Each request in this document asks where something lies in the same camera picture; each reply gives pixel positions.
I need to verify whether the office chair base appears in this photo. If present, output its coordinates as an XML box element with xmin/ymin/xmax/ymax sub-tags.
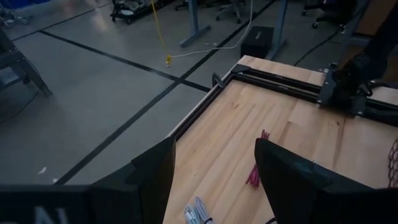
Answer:
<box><xmin>215</xmin><ymin>0</ymin><xmax>247</xmax><ymax>25</ymax></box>

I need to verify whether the yellow cable with plug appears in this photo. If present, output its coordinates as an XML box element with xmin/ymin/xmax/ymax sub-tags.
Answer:
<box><xmin>150</xmin><ymin>0</ymin><xmax>174</xmax><ymax>68</ymax></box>

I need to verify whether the red braided USB-C cable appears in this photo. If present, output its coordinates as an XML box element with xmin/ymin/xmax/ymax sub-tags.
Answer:
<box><xmin>245</xmin><ymin>129</ymin><xmax>271</xmax><ymax>189</ymax></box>

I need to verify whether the black floor cable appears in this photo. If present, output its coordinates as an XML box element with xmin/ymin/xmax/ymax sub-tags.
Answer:
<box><xmin>293</xmin><ymin>27</ymin><xmax>343</xmax><ymax>67</ymax></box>

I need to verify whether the white floor cable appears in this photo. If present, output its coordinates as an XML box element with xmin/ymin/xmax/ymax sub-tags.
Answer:
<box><xmin>170</xmin><ymin>0</ymin><xmax>254</xmax><ymax>59</ymax></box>

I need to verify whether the gray desk leg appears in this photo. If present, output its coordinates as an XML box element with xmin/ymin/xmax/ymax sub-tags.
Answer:
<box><xmin>266</xmin><ymin>0</ymin><xmax>289</xmax><ymax>62</ymax></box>
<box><xmin>178</xmin><ymin>0</ymin><xmax>212</xmax><ymax>48</ymax></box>

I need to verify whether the lavender USB-C cable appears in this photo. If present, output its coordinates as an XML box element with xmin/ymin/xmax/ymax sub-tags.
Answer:
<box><xmin>194</xmin><ymin>195</ymin><xmax>215</xmax><ymax>224</ymax></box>

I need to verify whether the black box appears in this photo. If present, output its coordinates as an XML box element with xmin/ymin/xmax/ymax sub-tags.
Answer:
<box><xmin>240</xmin><ymin>25</ymin><xmax>275</xmax><ymax>60</ymax></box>

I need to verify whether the black rolling cart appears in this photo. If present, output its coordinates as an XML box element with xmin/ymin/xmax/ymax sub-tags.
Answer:
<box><xmin>109</xmin><ymin>0</ymin><xmax>165</xmax><ymax>26</ymax></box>

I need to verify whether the black aluminium table frame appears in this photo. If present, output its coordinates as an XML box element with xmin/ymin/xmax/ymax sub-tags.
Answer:
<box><xmin>169</xmin><ymin>63</ymin><xmax>398</xmax><ymax>141</ymax></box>

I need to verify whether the light blue USB-C cable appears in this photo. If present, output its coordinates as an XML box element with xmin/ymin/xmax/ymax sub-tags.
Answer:
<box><xmin>183</xmin><ymin>198</ymin><xmax>200</xmax><ymax>224</ymax></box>

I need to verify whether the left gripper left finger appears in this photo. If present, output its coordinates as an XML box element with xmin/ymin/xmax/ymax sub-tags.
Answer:
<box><xmin>91</xmin><ymin>136</ymin><xmax>177</xmax><ymax>224</ymax></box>

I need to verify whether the black table clamp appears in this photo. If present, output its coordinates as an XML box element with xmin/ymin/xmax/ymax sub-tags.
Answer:
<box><xmin>211</xmin><ymin>72</ymin><xmax>225</xmax><ymax>88</ymax></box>

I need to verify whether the black office chair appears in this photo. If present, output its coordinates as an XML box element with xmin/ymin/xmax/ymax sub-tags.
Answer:
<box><xmin>300</xmin><ymin>0</ymin><xmax>346</xmax><ymax>30</ymax></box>

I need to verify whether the dark metal stand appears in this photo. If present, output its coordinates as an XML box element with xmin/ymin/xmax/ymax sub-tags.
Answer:
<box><xmin>0</xmin><ymin>26</ymin><xmax>53</xmax><ymax>98</ymax></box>

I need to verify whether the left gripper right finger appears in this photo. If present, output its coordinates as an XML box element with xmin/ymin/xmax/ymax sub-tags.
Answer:
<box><xmin>254</xmin><ymin>138</ymin><xmax>371</xmax><ymax>224</ymax></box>

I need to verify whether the gold wire basket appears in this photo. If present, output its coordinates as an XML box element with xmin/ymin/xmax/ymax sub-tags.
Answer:
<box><xmin>387</xmin><ymin>138</ymin><xmax>398</xmax><ymax>189</ymax></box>

